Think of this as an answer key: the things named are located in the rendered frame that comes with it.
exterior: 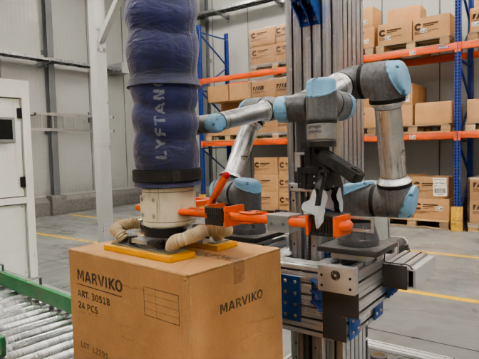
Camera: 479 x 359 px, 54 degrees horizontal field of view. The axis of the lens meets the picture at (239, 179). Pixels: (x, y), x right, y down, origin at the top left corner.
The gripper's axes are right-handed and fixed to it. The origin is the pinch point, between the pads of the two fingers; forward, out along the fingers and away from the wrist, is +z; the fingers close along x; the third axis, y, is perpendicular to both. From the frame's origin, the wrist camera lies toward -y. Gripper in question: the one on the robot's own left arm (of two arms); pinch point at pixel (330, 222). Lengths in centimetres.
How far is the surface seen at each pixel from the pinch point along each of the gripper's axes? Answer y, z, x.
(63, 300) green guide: 176, 57, -24
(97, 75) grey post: 348, -102, -161
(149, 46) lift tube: 54, -50, 11
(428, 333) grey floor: 63, 116, -250
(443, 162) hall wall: 235, -2, -832
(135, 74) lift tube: 60, -43, 12
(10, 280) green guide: 242, 56, -25
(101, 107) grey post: 348, -71, -164
